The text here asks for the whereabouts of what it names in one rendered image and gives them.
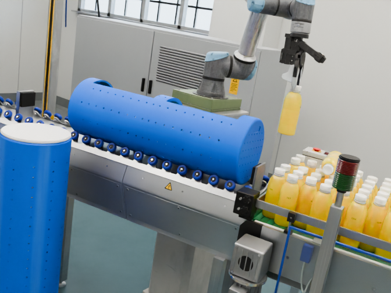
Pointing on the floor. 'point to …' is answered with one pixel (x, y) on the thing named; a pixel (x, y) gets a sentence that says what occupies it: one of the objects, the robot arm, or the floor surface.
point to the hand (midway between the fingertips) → (295, 87)
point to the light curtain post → (52, 56)
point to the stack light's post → (326, 249)
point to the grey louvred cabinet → (174, 67)
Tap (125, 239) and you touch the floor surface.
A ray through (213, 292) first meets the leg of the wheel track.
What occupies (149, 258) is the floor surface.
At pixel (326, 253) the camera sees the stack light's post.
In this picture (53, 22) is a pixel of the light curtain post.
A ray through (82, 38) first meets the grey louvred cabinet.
